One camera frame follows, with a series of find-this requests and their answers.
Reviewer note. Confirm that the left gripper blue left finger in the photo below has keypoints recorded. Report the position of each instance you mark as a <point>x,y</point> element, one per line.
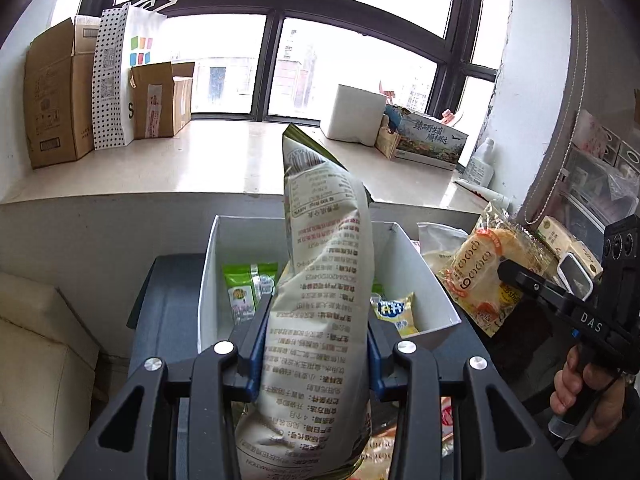
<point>136,436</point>

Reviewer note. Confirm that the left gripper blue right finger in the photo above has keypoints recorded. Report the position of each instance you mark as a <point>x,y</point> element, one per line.
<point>457,418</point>

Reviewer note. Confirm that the small yellow snack pouch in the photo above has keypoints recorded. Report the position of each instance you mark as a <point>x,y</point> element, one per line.
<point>396,312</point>

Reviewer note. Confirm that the tall grey chip bag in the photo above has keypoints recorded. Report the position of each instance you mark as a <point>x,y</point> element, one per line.
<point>311,419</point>

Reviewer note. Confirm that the round bread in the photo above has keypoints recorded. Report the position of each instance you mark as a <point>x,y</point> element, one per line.
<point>470,275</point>

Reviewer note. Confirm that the right hand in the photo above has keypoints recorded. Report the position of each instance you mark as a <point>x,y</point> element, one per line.
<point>569,382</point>

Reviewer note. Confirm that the white black handheld device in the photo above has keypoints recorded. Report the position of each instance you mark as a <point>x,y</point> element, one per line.
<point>574,277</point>

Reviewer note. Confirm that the orange biscuit pack clear wrap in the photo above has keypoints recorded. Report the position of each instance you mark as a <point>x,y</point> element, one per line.
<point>377,455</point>

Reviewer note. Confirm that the green white small box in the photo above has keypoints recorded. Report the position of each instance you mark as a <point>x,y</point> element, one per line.
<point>561,241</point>

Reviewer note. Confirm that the clear plastic drawer organizer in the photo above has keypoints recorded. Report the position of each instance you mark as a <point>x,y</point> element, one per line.
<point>599,183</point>

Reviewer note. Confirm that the green snack packet in box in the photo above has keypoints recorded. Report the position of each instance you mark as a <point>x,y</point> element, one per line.
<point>246,284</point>

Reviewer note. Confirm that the cream sofa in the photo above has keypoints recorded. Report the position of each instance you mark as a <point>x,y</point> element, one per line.
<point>47,376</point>

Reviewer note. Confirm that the white storage box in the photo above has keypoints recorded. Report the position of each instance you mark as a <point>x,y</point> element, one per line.
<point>397,266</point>

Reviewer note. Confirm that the white tube on sill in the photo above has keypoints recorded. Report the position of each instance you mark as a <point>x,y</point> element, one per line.
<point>487,194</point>

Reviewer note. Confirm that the white plastic bottle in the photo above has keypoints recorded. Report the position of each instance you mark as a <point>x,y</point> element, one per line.
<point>479,169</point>

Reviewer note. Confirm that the small woven basket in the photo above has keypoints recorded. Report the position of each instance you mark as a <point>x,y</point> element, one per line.
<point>386,141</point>

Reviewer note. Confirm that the landscape printed tissue box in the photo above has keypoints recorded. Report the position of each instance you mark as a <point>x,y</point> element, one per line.
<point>424,139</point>

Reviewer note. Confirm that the white square box on sill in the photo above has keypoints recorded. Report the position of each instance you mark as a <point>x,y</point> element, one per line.
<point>353,115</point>

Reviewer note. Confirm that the small open cardboard box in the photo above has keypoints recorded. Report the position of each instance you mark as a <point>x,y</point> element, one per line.
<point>162,94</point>

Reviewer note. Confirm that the large brown cardboard box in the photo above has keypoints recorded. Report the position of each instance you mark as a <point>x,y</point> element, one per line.
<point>57,92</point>

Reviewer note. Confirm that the white dotted paper bag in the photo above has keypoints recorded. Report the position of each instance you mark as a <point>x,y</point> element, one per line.
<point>126,38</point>

